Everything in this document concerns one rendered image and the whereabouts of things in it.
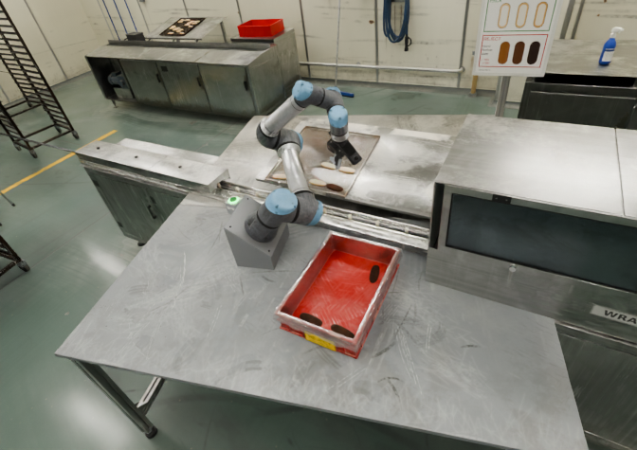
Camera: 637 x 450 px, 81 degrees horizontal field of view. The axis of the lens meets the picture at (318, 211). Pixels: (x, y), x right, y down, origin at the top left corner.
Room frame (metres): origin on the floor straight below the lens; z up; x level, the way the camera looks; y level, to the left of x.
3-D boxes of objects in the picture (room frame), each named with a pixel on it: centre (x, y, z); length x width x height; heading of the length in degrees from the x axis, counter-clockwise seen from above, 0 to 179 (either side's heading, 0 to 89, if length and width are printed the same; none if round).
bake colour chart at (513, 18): (1.81, -1.03, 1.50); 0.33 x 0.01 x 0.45; 61
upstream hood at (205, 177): (2.20, 1.06, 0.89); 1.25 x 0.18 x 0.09; 56
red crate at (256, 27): (5.42, 0.39, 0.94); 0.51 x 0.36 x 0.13; 60
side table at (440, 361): (1.04, 0.09, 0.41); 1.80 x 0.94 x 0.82; 71
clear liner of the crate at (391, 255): (0.96, -0.05, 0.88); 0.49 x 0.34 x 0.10; 147
